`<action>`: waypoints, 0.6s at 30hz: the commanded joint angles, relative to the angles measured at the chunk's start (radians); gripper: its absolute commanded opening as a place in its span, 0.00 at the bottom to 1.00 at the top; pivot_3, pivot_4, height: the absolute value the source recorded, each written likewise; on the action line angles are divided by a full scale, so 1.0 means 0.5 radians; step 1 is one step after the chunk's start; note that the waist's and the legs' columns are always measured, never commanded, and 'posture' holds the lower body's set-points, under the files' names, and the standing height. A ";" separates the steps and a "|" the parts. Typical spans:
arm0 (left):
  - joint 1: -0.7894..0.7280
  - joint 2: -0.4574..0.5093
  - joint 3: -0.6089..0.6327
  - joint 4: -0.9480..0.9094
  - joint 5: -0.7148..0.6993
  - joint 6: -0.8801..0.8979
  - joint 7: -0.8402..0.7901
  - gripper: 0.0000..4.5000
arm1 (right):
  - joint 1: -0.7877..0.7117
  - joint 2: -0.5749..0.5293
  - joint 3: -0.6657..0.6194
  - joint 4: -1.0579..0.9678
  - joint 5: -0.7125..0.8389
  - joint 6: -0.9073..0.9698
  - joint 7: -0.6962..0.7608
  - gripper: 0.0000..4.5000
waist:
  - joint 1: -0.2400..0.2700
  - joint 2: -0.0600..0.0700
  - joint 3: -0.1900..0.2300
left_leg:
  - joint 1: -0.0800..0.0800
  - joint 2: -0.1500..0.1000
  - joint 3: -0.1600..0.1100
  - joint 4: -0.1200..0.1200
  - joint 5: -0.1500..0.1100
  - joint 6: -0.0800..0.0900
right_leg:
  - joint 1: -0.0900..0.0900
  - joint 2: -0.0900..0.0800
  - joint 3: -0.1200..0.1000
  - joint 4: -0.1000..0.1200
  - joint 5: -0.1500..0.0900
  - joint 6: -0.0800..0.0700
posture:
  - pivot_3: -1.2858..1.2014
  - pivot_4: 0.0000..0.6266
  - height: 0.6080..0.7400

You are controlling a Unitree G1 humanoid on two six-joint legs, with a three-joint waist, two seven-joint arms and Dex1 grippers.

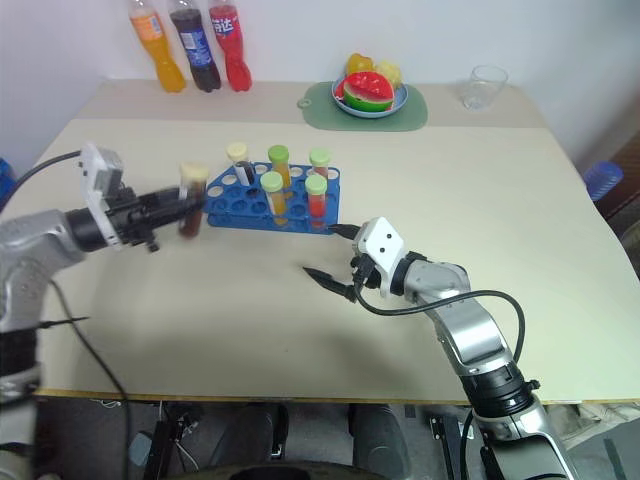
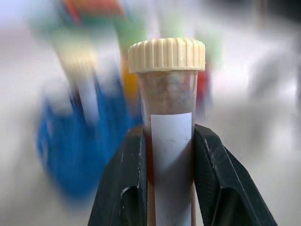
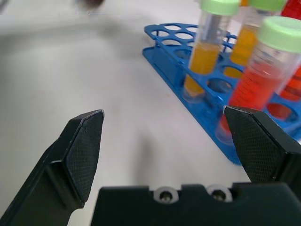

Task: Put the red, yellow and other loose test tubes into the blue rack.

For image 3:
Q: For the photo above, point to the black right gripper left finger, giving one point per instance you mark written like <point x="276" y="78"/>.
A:
<point x="58" y="164"/>

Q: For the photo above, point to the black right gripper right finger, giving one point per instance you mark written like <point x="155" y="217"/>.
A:
<point x="261" y="146"/>

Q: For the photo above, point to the red liquid test tube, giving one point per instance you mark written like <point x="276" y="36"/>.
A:
<point x="294" y="80"/>
<point x="256" y="80"/>

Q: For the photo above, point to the yellow liquid test tube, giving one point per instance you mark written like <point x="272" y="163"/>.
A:
<point x="207" y="54"/>
<point x="244" y="44"/>

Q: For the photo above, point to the blue test tube rack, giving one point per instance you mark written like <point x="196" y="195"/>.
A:
<point x="178" y="68"/>

